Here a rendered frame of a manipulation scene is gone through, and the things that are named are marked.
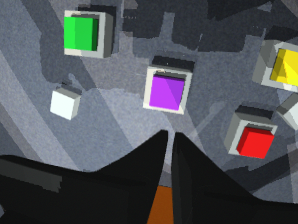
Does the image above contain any red button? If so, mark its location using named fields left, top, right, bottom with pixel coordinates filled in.
left=223, top=112, right=278, bottom=159

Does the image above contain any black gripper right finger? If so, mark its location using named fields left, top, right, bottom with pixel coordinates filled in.
left=170, top=132, right=298, bottom=224

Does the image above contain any yellow button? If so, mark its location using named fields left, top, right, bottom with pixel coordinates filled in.
left=251, top=39, right=298, bottom=92

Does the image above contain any purple button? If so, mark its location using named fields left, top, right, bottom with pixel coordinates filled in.
left=144, top=64, right=192, bottom=113

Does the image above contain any green button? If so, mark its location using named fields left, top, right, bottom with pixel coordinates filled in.
left=64, top=10, right=113, bottom=59

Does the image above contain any small white block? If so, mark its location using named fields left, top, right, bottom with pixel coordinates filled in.
left=51, top=88, right=80, bottom=120

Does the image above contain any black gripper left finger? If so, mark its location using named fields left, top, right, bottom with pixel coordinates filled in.
left=0, top=129, right=169, bottom=224

